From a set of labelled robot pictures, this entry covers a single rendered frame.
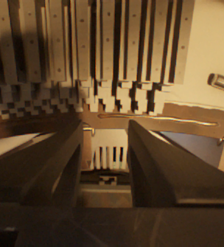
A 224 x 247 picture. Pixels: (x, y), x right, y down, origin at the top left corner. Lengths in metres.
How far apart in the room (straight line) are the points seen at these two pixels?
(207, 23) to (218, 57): 0.05
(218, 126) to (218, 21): 0.16
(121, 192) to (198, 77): 1.36
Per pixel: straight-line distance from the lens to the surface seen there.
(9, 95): 0.29
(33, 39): 0.23
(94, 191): 1.65
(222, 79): 0.37
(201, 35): 0.39
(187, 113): 0.37
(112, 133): 0.77
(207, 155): 0.43
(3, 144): 0.49
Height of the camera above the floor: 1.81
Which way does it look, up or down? 84 degrees down
